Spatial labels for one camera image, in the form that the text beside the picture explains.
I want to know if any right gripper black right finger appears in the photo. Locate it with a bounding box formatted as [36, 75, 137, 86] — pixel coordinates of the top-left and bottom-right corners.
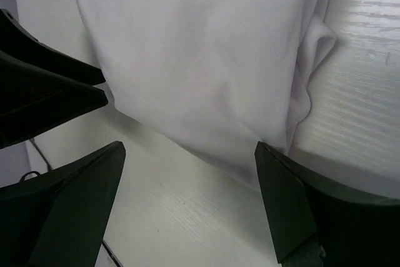
[254, 142, 399, 266]

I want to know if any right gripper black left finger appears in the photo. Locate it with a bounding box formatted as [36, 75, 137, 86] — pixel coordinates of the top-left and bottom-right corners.
[1, 141, 126, 266]

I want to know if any white t shirt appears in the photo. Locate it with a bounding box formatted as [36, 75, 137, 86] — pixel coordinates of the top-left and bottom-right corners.
[76, 0, 336, 188]

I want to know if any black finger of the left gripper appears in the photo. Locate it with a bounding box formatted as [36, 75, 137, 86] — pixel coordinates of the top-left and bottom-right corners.
[1, 9, 105, 86]
[1, 53, 108, 148]

